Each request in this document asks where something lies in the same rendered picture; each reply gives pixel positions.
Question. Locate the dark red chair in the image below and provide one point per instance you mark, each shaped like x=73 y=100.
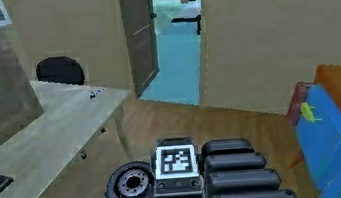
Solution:
x=297 y=103

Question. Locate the small black blue object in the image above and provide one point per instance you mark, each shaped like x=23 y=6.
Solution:
x=93 y=94

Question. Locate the white table with black legs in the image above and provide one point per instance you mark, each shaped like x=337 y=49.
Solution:
x=189 y=13

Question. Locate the yellow green toy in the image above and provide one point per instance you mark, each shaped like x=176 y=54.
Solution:
x=308 y=111

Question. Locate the dark grey room door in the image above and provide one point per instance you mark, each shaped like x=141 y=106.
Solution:
x=139 y=39

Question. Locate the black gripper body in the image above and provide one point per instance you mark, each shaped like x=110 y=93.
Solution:
x=131 y=186

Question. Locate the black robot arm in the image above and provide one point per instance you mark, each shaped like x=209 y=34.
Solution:
x=227 y=180

